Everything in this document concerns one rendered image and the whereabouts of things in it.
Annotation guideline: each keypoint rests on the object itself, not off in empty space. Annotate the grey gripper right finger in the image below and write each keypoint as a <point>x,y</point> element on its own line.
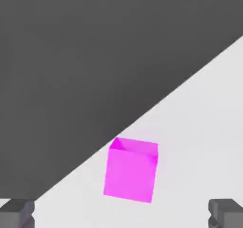
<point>226,215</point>

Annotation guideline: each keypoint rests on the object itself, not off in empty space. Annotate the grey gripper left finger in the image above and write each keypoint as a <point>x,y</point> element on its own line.
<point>16,215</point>

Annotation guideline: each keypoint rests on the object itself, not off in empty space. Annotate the small magenta cube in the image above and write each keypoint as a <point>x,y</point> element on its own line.
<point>131,173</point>

